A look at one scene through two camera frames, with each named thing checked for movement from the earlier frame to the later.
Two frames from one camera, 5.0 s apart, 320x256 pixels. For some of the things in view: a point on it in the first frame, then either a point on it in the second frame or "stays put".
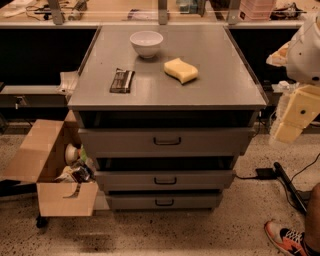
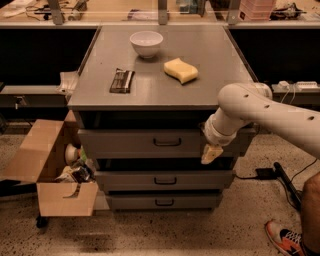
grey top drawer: x=165 y=142 stays put
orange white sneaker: x=289 y=239 stays put
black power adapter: x=265 y=174 stays put
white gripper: x=304 y=56 to x=213 y=134
